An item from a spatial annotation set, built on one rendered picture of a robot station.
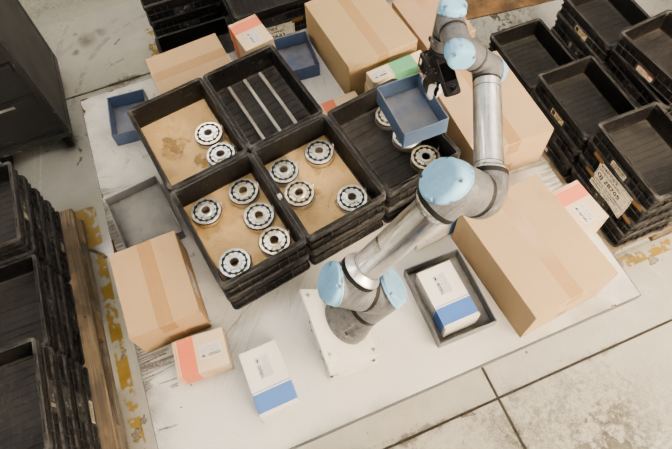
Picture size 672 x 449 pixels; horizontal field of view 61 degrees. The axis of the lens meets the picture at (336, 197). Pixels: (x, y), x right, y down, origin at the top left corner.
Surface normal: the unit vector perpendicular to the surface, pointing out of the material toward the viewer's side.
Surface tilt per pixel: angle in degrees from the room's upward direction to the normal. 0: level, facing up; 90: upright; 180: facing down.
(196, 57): 0
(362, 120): 0
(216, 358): 0
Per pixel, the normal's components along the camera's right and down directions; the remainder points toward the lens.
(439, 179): -0.66, -0.36
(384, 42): -0.04, -0.50
